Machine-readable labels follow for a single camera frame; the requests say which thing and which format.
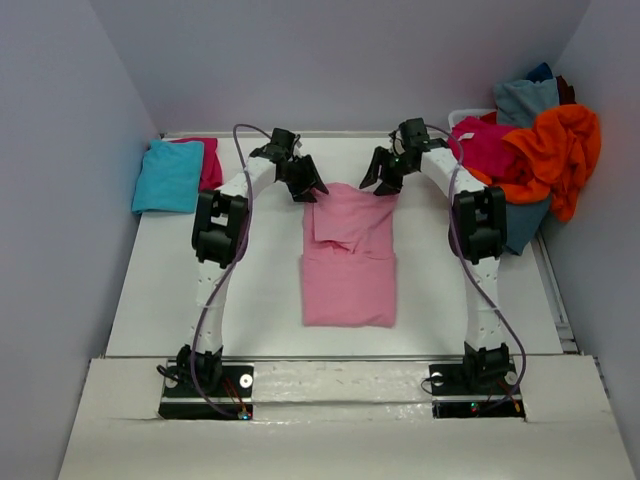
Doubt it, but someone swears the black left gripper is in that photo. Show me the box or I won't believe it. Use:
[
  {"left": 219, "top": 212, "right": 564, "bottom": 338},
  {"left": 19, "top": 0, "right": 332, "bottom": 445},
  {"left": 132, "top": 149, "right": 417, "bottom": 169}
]
[{"left": 277, "top": 154, "right": 327, "bottom": 203}]

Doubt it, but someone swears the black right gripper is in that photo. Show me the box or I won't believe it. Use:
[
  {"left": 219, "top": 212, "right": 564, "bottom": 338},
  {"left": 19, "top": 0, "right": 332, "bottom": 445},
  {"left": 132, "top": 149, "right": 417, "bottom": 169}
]
[{"left": 359, "top": 146, "right": 417, "bottom": 197}]

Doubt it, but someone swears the light pink t-shirt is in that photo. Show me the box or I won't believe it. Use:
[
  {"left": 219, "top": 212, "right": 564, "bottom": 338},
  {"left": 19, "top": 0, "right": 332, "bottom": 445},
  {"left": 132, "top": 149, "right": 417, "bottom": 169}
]
[{"left": 301, "top": 183, "right": 397, "bottom": 328}]

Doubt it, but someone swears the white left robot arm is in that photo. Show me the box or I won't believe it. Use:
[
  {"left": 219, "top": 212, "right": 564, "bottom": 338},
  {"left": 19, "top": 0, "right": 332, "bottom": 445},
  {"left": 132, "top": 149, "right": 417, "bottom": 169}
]
[{"left": 177, "top": 128, "right": 328, "bottom": 398}]

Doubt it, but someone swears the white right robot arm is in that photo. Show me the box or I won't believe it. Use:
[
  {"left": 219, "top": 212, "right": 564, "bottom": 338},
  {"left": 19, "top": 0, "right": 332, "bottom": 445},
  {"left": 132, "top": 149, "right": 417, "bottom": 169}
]
[{"left": 360, "top": 118, "right": 517, "bottom": 397}]

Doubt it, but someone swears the white laundry basket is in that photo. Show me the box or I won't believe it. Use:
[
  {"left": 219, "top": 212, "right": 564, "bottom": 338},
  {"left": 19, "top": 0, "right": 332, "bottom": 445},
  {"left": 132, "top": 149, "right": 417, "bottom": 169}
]
[{"left": 447, "top": 108, "right": 496, "bottom": 130}]

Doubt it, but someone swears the crumpled magenta t-shirt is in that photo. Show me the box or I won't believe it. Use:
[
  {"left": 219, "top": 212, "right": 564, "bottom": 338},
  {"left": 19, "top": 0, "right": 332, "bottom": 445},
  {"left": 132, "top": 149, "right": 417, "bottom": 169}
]
[{"left": 451, "top": 113, "right": 516, "bottom": 178}]

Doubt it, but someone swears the folded magenta t-shirt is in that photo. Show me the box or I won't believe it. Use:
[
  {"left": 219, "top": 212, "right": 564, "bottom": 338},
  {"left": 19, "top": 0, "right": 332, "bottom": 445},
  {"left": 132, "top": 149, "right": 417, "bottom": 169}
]
[{"left": 171, "top": 137, "right": 224, "bottom": 191}]

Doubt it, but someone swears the folded turquoise t-shirt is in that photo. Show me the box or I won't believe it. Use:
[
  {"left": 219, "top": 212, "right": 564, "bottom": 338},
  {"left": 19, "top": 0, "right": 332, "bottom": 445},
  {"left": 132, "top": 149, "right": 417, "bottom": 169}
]
[{"left": 131, "top": 140, "right": 204, "bottom": 214}]

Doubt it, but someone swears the grey-blue t-shirt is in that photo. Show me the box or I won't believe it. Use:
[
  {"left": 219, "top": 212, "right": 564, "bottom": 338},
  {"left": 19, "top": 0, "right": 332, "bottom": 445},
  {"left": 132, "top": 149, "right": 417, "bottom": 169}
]
[{"left": 492, "top": 78, "right": 560, "bottom": 128}]

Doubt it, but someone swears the crumpled orange t-shirt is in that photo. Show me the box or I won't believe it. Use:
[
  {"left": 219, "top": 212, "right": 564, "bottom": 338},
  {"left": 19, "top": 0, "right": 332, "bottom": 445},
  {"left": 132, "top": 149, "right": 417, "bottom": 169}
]
[{"left": 469, "top": 104, "right": 602, "bottom": 222}]

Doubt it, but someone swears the dark blue t-shirt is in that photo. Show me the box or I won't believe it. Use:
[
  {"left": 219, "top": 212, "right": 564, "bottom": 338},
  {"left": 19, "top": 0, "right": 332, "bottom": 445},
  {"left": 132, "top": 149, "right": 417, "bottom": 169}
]
[{"left": 525, "top": 62, "right": 554, "bottom": 83}]

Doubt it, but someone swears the maroon t-shirt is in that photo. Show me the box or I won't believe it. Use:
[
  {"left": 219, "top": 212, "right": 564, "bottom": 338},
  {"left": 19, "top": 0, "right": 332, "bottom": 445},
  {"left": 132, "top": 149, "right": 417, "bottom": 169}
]
[{"left": 556, "top": 75, "right": 576, "bottom": 105}]

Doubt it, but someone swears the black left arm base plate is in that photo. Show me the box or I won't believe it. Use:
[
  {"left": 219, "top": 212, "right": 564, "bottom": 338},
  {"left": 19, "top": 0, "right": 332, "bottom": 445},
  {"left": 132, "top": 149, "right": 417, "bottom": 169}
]
[{"left": 157, "top": 360, "right": 254, "bottom": 421}]

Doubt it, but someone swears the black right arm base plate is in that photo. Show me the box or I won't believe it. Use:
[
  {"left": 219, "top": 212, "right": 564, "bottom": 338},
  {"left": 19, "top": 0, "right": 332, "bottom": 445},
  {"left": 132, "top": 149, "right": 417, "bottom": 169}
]
[{"left": 421, "top": 363, "right": 526, "bottom": 420}]

